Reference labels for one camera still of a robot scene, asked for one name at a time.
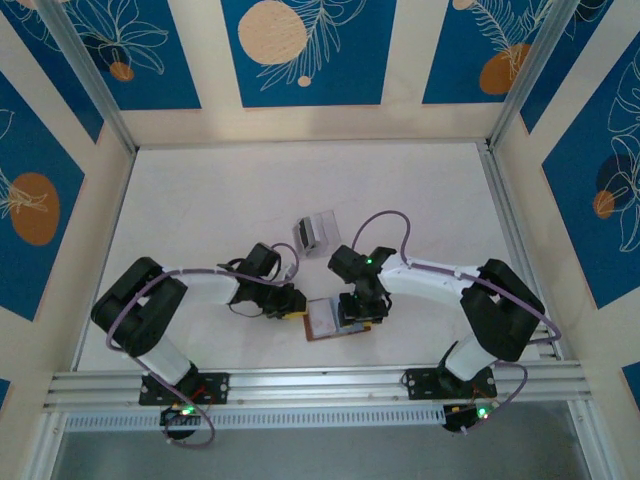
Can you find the white credit card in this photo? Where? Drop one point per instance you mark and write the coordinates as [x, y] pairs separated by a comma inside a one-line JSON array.
[[322, 317]]

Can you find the brown leather card holder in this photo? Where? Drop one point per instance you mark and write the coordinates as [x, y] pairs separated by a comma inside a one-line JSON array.
[[320, 338]]

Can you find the dark credit card stack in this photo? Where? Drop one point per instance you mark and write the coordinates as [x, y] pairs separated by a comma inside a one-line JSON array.
[[302, 235]]

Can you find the clear acrylic card box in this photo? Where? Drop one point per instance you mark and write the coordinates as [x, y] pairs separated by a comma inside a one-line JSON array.
[[325, 232]]

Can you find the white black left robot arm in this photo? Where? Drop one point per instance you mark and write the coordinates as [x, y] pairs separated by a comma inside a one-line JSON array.
[[210, 291]]

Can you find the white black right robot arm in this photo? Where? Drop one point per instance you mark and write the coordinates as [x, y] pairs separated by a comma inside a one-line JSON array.
[[425, 283]]

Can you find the right controller board green light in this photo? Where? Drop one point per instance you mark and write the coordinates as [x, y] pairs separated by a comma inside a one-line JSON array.
[[465, 417]]

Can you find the controller board green light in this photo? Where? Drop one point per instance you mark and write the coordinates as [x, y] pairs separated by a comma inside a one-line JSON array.
[[465, 417], [176, 412]]

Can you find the grey metal panel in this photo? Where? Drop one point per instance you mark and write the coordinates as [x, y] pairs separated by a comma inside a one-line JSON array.
[[320, 457]]

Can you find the left controller board green light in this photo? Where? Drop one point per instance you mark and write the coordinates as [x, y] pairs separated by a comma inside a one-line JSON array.
[[176, 412]]

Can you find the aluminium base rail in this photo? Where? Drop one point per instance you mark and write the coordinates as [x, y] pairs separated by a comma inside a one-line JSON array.
[[320, 382]]

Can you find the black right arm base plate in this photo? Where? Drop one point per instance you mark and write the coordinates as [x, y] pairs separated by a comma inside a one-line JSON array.
[[420, 382]]

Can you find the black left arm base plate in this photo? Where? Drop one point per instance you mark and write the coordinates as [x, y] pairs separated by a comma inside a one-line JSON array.
[[217, 387]]

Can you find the aluminium table side rail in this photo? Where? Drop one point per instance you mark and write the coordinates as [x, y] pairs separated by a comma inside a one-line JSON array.
[[505, 210]]

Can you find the aluminium frame post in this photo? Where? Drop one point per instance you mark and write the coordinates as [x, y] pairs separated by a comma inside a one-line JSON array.
[[90, 75], [530, 80]]

